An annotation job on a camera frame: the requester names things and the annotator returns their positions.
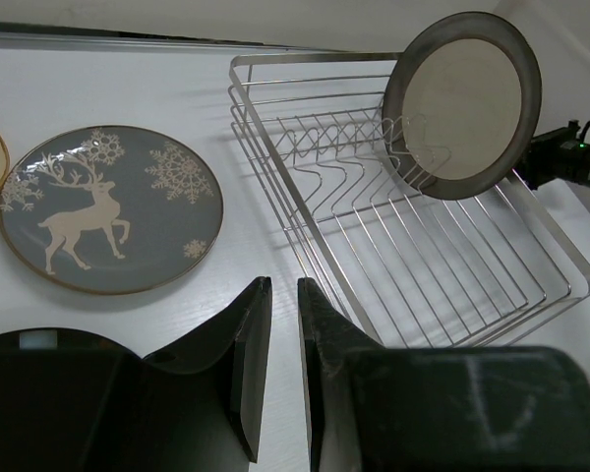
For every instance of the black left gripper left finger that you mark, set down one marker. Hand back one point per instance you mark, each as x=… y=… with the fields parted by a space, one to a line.
x=216 y=380

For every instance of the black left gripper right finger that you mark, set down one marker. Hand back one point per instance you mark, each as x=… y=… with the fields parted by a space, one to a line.
x=349 y=405

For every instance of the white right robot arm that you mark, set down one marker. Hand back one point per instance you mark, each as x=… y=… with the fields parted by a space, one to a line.
x=561 y=154

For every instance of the grey reindeer plate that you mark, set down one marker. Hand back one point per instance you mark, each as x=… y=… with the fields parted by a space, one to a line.
x=111 y=209

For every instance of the wire dish rack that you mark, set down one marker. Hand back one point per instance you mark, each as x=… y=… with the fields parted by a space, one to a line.
x=410 y=270

